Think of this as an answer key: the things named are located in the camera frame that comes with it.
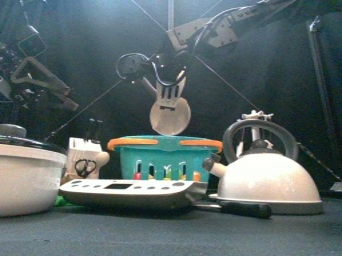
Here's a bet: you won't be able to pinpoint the white kettle grey handle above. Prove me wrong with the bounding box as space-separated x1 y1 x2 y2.
202 118 324 216

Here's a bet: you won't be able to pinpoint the thin vertical frame rod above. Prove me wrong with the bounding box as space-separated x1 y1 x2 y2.
167 0 175 32

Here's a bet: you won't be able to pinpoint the black metal frame post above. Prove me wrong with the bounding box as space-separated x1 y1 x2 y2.
306 14 342 174

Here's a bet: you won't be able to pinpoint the white toy knife block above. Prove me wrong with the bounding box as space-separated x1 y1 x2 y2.
65 136 111 183

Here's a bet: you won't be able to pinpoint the black knife handle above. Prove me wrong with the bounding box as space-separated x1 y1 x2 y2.
93 119 104 144
87 117 96 143

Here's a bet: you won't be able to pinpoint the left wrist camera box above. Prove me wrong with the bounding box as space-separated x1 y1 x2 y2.
16 31 48 58

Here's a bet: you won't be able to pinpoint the teal basket orange handles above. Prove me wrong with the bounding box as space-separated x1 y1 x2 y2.
105 134 224 184

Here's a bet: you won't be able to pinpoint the white toy stand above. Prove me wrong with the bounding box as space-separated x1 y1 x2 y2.
238 109 276 152

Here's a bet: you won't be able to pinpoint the white grey button panel toy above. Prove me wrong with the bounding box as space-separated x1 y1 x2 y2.
59 178 210 210

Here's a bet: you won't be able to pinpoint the black pot lid grey knob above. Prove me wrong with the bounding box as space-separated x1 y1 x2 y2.
0 123 67 155

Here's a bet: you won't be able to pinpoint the white toy cooking pot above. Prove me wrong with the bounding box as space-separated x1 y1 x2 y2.
0 143 68 218

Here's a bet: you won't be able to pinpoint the small green toy piece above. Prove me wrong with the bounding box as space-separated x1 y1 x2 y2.
53 195 69 207

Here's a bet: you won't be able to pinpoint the black toy scissors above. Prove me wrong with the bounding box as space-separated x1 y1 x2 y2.
73 158 99 179

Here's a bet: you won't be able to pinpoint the black looped gripper cable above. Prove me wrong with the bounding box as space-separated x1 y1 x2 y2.
115 9 238 88

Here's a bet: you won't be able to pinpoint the black handled metal utensil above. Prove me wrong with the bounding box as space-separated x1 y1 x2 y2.
192 200 274 220

